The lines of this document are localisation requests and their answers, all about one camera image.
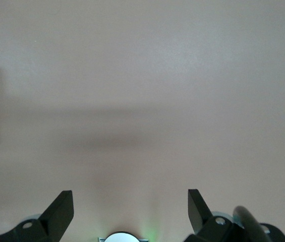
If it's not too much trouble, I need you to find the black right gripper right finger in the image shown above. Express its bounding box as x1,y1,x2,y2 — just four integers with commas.
184,189,249,242

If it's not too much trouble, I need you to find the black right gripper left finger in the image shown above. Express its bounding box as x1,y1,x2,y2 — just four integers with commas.
0,190,74,242

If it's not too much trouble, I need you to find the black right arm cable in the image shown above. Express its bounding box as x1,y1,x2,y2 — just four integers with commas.
233,206,268,242

